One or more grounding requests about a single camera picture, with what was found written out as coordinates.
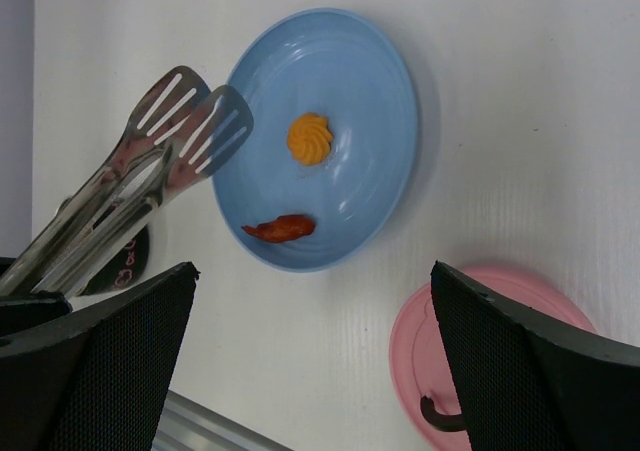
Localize orange swirl pastry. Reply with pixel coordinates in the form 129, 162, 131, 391
286, 113, 334, 166

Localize aluminium frame rail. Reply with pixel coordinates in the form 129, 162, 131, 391
151, 391, 289, 451

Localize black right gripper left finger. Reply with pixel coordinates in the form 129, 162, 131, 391
1, 262, 199, 450

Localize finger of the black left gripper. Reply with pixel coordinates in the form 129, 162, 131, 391
0, 256, 74, 340

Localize blue round plate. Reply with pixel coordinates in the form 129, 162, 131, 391
213, 8, 419, 272

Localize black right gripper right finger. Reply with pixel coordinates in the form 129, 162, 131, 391
431, 262, 639, 450

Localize black steel lunch box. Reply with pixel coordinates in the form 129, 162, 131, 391
80, 226, 151, 296

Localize steel serving tongs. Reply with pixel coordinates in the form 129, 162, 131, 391
1, 65, 254, 297

